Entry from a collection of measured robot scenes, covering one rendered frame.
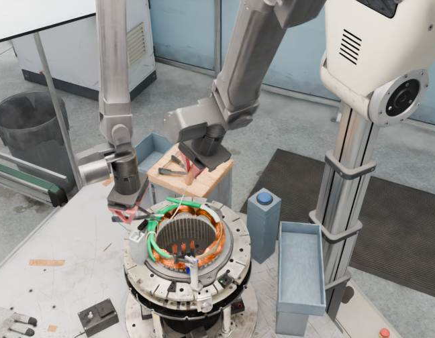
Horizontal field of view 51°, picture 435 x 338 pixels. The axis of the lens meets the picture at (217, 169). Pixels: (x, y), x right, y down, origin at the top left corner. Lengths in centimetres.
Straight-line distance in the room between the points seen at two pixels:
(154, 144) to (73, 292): 54
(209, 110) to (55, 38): 289
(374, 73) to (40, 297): 113
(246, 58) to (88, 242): 114
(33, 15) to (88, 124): 171
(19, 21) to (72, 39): 167
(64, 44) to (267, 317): 269
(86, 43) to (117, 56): 250
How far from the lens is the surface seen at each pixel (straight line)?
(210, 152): 90
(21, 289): 158
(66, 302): 151
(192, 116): 80
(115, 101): 96
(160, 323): 128
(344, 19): 107
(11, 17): 186
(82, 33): 344
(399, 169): 319
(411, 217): 289
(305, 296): 118
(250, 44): 57
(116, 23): 96
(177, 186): 135
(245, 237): 118
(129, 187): 105
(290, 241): 127
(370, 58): 103
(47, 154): 272
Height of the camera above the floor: 201
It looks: 42 degrees down
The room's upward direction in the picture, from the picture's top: straight up
